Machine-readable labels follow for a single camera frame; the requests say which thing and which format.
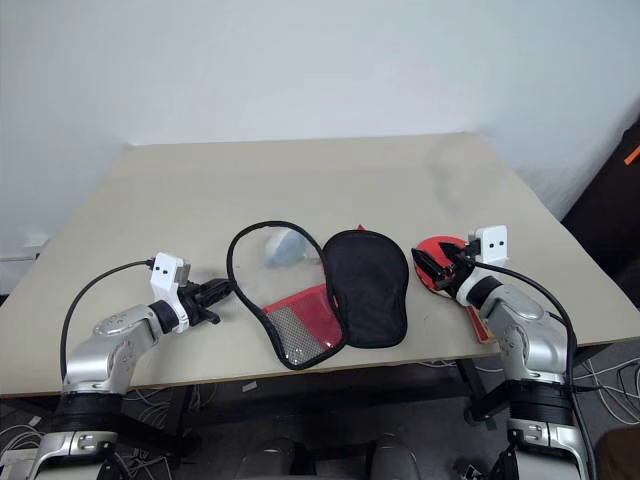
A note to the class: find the orange tape strip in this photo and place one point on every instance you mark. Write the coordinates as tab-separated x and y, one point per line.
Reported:
632	155

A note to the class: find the black cabinet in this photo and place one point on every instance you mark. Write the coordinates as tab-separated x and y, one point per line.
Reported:
610	210

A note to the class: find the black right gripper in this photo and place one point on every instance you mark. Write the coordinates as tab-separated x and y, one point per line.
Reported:
457	272

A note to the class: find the brown box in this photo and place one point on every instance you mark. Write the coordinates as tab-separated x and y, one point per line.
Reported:
620	455

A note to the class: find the dark rounded shape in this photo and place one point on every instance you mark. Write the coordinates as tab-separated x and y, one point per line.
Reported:
272	460
395	457

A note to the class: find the white power adapter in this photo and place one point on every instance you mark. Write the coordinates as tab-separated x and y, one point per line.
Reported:
15	462

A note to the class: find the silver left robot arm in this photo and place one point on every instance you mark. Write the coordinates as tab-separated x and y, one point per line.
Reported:
120	345

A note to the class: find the black table leg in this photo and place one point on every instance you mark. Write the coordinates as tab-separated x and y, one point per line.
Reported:
186	415
472	385

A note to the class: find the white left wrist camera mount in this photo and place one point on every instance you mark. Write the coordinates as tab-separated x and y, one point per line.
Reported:
165	272

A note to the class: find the black mesh racket case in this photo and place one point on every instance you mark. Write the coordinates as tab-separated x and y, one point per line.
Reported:
370	290

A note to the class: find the red ping pong paddle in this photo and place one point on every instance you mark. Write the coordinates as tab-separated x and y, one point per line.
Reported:
429	244

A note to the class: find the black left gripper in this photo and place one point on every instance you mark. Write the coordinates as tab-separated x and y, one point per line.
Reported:
196	302

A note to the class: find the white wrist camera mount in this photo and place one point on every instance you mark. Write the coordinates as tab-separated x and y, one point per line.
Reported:
492	245
165	272

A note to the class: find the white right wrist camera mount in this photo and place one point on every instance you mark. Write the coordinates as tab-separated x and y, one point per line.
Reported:
492	245

